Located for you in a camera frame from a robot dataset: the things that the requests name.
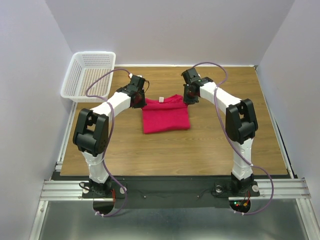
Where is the pink t shirt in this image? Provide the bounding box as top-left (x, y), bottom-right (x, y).
top-left (142, 94), bottom-right (191, 134)

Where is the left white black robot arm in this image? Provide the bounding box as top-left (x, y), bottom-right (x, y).
top-left (72, 74), bottom-right (148, 197)

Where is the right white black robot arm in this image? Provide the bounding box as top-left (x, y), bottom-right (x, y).
top-left (181, 67), bottom-right (258, 195)

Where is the white plastic basket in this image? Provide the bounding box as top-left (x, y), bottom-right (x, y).
top-left (60, 51), bottom-right (116, 103)

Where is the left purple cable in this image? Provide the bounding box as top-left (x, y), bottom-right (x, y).
top-left (85, 68), bottom-right (133, 218)

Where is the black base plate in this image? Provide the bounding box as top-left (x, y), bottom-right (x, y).
top-left (79, 175), bottom-right (260, 214)

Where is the aluminium frame rail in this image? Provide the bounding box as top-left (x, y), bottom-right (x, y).
top-left (30, 100), bottom-right (316, 240)

